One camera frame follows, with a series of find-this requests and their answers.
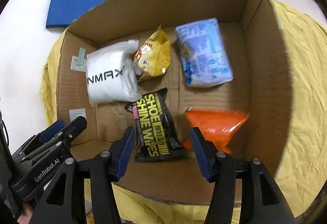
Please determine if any open cardboard box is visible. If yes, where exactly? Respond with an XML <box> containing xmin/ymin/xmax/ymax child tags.
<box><xmin>56</xmin><ymin>0</ymin><xmax>293</xmax><ymax>205</ymax></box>

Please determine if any black shoe wipes pack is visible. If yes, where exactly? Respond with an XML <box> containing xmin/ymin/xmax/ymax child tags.
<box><xmin>125</xmin><ymin>88</ymin><xmax>187</xmax><ymax>163</ymax></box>

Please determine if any blue white tissue pack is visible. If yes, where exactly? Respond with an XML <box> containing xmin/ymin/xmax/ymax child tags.
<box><xmin>175</xmin><ymin>18</ymin><xmax>233</xmax><ymax>88</ymax></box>

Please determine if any white zip pouch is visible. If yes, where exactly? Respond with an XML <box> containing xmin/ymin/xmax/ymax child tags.
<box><xmin>86</xmin><ymin>40</ymin><xmax>141</xmax><ymax>105</ymax></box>

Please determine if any yellow tablecloth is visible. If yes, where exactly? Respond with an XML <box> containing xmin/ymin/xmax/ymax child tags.
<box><xmin>40</xmin><ymin>0</ymin><xmax>326</xmax><ymax>223</ymax></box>

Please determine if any yellow panda snack bag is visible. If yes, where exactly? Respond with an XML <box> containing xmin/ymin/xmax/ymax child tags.
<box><xmin>134</xmin><ymin>26</ymin><xmax>171</xmax><ymax>81</ymax></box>

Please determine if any orange snack bag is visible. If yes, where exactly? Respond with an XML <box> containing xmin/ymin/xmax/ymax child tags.
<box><xmin>184</xmin><ymin>108</ymin><xmax>249</xmax><ymax>154</ymax></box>

